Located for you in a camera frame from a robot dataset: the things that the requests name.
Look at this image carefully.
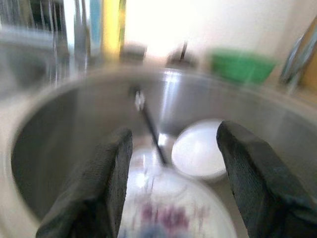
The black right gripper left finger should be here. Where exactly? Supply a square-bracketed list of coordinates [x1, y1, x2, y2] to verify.
[34, 126, 134, 238]

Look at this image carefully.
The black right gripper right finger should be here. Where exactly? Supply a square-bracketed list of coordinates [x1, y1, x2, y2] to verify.
[216, 120, 317, 238]

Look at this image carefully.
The small flowered white bowl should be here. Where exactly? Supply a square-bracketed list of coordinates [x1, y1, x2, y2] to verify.
[118, 148, 238, 238]

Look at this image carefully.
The large white bowl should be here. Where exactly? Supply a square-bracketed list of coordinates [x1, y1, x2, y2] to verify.
[171, 118, 228, 184]

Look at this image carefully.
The thin black utensil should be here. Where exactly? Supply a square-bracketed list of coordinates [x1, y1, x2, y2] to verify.
[132, 85, 169, 166]

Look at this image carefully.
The stainless steel double sink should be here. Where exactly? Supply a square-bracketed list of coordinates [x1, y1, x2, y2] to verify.
[0, 32, 317, 238]

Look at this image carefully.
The green plastic bowl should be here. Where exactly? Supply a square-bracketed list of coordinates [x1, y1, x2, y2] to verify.
[209, 49, 277, 86]

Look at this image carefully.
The tall gooseneck steel faucet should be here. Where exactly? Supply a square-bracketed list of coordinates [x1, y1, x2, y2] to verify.
[279, 31, 313, 86]

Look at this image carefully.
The small black object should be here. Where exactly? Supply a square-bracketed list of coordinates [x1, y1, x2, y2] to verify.
[123, 44, 148, 60]

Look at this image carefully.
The flexible steel faucet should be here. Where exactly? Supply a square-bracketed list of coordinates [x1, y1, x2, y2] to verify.
[73, 0, 91, 66]

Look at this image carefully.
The yellow dish soap bottle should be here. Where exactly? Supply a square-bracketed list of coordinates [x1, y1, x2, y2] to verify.
[102, 0, 126, 62]

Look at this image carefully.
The wire sink caddy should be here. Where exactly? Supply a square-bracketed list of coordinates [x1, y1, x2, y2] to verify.
[0, 0, 69, 35]

